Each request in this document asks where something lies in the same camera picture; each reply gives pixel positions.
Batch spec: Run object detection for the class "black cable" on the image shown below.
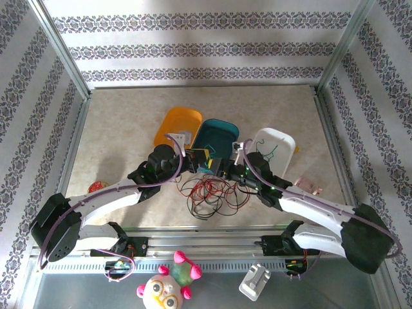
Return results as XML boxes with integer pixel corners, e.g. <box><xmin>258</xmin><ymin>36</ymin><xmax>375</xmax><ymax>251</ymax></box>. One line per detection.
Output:
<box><xmin>192</xmin><ymin>180</ymin><xmax>232</xmax><ymax>215</ymax></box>
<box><xmin>221</xmin><ymin>179</ymin><xmax>252</xmax><ymax>210</ymax></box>

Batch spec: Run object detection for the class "teal plastic bin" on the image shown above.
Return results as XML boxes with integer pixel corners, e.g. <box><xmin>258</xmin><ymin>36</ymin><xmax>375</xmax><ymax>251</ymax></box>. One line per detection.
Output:
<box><xmin>191</xmin><ymin>118</ymin><xmax>240</xmax><ymax>162</ymax></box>

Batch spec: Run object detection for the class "white plastic bin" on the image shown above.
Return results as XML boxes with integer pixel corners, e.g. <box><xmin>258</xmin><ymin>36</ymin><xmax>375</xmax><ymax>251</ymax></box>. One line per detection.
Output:
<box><xmin>249</xmin><ymin>127</ymin><xmax>297</xmax><ymax>181</ymax></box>

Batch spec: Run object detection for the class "orange plastic bin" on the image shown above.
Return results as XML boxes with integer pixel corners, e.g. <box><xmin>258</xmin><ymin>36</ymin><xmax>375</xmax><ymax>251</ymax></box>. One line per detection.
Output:
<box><xmin>153</xmin><ymin>106</ymin><xmax>203</xmax><ymax>152</ymax></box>

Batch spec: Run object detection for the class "clear pink plastic box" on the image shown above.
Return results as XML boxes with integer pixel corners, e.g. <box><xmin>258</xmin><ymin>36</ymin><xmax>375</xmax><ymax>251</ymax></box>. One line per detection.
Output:
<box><xmin>294</xmin><ymin>175</ymin><xmax>323</xmax><ymax>196</ymax></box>

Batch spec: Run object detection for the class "red patterned tape roll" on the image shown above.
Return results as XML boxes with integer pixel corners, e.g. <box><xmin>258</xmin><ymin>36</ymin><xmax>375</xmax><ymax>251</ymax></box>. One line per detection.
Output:
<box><xmin>88</xmin><ymin>180</ymin><xmax>110</xmax><ymax>194</ymax></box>

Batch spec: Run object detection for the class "slotted metal strip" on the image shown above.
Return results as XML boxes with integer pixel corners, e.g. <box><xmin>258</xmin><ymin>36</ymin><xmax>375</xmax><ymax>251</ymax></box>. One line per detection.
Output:
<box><xmin>41</xmin><ymin>260</ymin><xmax>290</xmax><ymax>274</ymax></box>

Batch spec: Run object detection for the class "cream green pink plush toy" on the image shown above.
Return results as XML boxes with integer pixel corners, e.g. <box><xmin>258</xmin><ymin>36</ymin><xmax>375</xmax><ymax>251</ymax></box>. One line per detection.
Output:
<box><xmin>135</xmin><ymin>250</ymin><xmax>203</xmax><ymax>309</ymax></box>

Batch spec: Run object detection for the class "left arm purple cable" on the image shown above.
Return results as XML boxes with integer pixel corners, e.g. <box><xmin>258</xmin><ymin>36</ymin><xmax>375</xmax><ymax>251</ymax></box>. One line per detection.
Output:
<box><xmin>38</xmin><ymin>133</ymin><xmax>187</xmax><ymax>283</ymax></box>

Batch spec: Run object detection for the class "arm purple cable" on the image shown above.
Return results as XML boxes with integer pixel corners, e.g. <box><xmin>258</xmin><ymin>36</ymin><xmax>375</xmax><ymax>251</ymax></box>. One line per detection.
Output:
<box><xmin>243</xmin><ymin>138</ymin><xmax>403</xmax><ymax>281</ymax></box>
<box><xmin>38</xmin><ymin>133</ymin><xmax>187</xmax><ymax>283</ymax></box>

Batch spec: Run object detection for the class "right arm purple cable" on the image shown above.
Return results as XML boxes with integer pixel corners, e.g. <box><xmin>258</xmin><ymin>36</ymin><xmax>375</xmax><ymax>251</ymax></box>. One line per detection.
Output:
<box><xmin>243</xmin><ymin>138</ymin><xmax>403</xmax><ymax>281</ymax></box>

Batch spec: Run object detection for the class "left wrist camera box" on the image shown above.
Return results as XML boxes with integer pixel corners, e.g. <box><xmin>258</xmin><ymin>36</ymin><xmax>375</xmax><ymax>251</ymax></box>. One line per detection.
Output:
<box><xmin>164</xmin><ymin>130</ymin><xmax>193</xmax><ymax>156</ymax></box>

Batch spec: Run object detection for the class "red cable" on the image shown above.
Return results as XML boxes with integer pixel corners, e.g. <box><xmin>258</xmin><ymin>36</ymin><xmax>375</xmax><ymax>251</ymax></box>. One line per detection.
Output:
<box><xmin>205</xmin><ymin>180</ymin><xmax>241</xmax><ymax>210</ymax></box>

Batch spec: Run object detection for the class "aluminium front rail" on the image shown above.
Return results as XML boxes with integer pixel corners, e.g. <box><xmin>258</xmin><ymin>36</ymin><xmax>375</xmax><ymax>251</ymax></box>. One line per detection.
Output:
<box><xmin>30</xmin><ymin>227</ymin><xmax>378</xmax><ymax>258</ymax></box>

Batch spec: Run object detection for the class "aluminium side rail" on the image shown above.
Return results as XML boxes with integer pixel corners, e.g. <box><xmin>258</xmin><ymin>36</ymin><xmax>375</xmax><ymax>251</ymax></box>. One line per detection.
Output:
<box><xmin>46</xmin><ymin>95</ymin><xmax>93</xmax><ymax>232</ymax></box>
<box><xmin>312</xmin><ymin>86</ymin><xmax>371</xmax><ymax>231</ymax></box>

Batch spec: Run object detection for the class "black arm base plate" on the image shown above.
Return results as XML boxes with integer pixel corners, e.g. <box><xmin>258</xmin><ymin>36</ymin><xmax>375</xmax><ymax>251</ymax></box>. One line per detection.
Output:
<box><xmin>91</xmin><ymin>236</ymin><xmax>149</xmax><ymax>258</ymax></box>
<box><xmin>261</xmin><ymin>234</ymin><xmax>310</xmax><ymax>257</ymax></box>

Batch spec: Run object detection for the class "white grey plastic bracket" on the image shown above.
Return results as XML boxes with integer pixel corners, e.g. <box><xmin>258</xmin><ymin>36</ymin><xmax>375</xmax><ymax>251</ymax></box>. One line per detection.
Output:
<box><xmin>238</xmin><ymin>262</ymin><xmax>272</xmax><ymax>302</ymax></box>

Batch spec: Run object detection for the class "aluminium frame post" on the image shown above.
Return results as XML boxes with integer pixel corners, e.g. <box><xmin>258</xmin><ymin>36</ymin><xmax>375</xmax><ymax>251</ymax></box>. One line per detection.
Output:
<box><xmin>317</xmin><ymin>0</ymin><xmax>376</xmax><ymax>94</ymax></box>
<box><xmin>28</xmin><ymin>0</ymin><xmax>91</xmax><ymax>100</ymax></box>

